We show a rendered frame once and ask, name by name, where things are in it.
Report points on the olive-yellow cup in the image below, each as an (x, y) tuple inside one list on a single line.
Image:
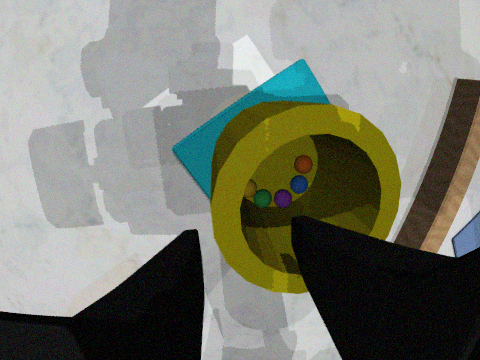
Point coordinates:
[(354, 183)]

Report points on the blue marble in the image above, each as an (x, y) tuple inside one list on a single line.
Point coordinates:
[(299, 184)]

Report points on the purple marble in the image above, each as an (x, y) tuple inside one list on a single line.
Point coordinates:
[(283, 198)]

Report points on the long wooden bar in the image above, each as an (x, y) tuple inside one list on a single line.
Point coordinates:
[(449, 173)]

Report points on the green marble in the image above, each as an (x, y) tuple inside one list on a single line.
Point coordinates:
[(262, 198)]

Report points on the brown marble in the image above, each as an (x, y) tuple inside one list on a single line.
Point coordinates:
[(303, 164)]

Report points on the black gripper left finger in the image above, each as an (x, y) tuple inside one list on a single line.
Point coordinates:
[(155, 314)]

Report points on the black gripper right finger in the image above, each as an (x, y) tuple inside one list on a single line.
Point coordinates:
[(385, 301)]

